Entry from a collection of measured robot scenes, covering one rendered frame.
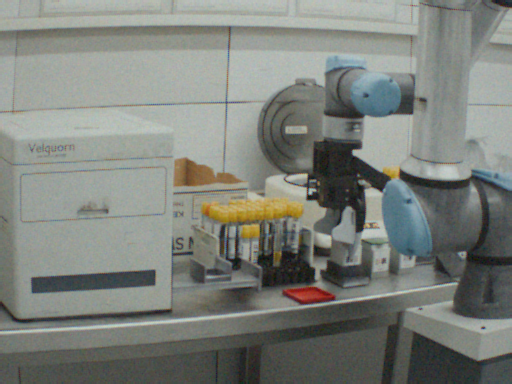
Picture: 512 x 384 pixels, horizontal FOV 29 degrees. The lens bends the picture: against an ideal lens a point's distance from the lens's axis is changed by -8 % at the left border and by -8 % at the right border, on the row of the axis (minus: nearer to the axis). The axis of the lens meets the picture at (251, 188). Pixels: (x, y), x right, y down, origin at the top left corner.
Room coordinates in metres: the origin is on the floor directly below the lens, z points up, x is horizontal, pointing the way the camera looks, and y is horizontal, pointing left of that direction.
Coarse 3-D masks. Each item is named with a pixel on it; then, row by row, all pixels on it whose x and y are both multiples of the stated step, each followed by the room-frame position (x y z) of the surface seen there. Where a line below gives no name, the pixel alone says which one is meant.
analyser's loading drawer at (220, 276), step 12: (192, 264) 1.74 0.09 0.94; (216, 264) 1.76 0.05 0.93; (228, 264) 1.72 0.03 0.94; (252, 264) 1.76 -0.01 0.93; (180, 276) 1.73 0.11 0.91; (192, 276) 1.74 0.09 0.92; (204, 276) 1.70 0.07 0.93; (216, 276) 1.71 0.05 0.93; (228, 276) 1.72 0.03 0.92; (240, 276) 1.75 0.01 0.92; (252, 276) 1.76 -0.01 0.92; (180, 288) 1.67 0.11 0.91; (192, 288) 1.68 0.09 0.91; (204, 288) 1.70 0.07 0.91; (216, 288) 1.71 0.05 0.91
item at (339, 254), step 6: (336, 246) 1.89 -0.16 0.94; (342, 246) 1.87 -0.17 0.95; (348, 246) 1.88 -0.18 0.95; (360, 246) 1.88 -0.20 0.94; (336, 252) 1.89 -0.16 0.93; (342, 252) 1.87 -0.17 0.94; (348, 252) 1.87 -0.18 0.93; (360, 252) 1.88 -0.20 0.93; (330, 258) 1.91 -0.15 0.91; (336, 258) 1.89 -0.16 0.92; (342, 258) 1.87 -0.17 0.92; (348, 258) 1.87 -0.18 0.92; (354, 258) 1.88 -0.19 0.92; (360, 258) 1.88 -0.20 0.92; (342, 264) 1.87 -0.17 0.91; (348, 264) 1.87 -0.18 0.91
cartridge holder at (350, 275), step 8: (328, 264) 1.90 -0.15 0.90; (336, 264) 1.88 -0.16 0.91; (352, 264) 1.88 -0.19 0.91; (360, 264) 1.88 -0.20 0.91; (320, 272) 1.92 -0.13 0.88; (328, 272) 1.90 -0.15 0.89; (336, 272) 1.88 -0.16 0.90; (344, 272) 1.86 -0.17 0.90; (352, 272) 1.87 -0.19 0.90; (360, 272) 1.88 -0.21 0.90; (336, 280) 1.87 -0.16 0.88; (344, 280) 1.85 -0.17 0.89; (352, 280) 1.85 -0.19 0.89; (360, 280) 1.86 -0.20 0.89; (368, 280) 1.87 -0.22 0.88
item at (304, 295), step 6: (294, 288) 1.80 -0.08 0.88; (300, 288) 1.81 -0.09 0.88; (306, 288) 1.81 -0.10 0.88; (312, 288) 1.82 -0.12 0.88; (318, 288) 1.81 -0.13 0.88; (288, 294) 1.77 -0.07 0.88; (294, 294) 1.79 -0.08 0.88; (300, 294) 1.79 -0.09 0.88; (306, 294) 1.79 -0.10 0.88; (312, 294) 1.79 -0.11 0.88; (318, 294) 1.79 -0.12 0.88; (324, 294) 1.79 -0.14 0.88; (330, 294) 1.78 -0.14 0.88; (300, 300) 1.74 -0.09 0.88; (306, 300) 1.74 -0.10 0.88; (312, 300) 1.74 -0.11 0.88; (318, 300) 1.75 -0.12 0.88; (324, 300) 1.76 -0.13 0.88
